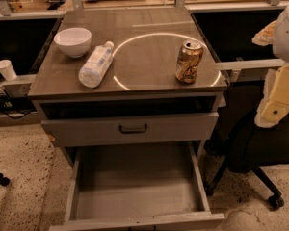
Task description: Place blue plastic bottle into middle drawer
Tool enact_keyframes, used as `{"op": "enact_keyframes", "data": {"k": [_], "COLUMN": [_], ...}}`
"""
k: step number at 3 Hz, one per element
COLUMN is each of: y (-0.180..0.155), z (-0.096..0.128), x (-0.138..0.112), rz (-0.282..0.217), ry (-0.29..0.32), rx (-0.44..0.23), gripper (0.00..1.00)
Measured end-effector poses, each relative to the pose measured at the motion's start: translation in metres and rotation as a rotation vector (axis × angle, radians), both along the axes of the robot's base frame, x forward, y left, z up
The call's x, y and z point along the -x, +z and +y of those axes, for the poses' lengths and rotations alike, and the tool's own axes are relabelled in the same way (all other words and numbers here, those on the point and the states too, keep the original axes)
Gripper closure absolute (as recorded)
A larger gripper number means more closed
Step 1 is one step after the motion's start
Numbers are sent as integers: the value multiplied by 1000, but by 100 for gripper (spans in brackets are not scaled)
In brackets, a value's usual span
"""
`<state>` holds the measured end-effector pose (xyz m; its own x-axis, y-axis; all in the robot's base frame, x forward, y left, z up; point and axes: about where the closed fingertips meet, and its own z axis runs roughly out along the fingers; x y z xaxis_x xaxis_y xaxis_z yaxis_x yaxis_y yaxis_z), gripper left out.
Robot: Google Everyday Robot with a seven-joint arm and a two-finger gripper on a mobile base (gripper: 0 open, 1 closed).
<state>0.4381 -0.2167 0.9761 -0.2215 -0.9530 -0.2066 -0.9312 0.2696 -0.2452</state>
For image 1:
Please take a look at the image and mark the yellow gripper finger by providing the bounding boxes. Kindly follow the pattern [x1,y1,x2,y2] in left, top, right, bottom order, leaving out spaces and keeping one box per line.
[251,21,276,46]
[254,63,289,128]

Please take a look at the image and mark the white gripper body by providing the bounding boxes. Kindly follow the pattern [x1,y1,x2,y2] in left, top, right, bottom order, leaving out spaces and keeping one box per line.
[273,5,289,62]

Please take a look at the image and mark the clear plastic water bottle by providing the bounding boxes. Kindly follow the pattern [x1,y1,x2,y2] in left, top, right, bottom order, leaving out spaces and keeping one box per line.
[78,41,114,88]

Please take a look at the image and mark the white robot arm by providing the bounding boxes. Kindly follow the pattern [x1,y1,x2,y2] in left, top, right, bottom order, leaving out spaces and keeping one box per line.
[251,5,289,128]

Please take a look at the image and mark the grey drawer cabinet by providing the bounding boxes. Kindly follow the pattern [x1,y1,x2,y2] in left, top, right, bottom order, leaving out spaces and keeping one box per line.
[27,6,229,231]

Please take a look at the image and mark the open grey lower drawer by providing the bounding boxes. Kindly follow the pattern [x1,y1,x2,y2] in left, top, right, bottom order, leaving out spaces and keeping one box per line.
[49,142,224,231]

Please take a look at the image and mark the gold soda can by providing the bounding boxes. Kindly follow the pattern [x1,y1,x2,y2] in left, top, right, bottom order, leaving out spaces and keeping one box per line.
[175,39,204,84]

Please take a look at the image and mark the black office chair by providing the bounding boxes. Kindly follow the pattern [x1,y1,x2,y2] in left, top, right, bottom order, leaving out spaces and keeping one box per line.
[204,81,289,210]

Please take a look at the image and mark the white ceramic bowl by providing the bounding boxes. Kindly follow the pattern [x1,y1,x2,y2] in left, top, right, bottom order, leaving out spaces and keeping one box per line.
[54,28,92,58]

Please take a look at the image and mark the white paper cup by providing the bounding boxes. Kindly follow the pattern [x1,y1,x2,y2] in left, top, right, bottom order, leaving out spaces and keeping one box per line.
[0,60,16,81]

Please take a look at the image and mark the grey upper drawer with handle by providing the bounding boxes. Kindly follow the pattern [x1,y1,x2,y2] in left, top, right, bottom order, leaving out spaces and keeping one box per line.
[42,112,218,147]

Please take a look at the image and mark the black power strip with cable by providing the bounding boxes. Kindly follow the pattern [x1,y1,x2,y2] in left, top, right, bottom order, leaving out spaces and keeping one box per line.
[0,86,36,119]

